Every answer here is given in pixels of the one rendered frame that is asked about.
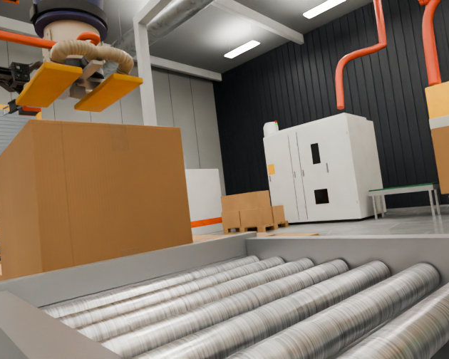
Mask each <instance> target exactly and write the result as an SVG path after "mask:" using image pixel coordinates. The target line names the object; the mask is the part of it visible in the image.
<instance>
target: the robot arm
mask: <svg viewBox="0 0 449 359"><path fill-rule="evenodd" d="M42 64H43V63H40V61H37V62H35V63H30V64H25V63H16V62H11V65H10V66H9V67H8V68H7V67H1V66H0V86H1V87H2V88H4V89H5V90H7V91H9V92H17V93H18V94H19V95H20V93H21V92H22V90H23V89H24V85H25V84H26V83H27V82H29V81H30V73H32V72H33V71H34V70H38V69H39V68H40V67H41V66H42Z"/></svg>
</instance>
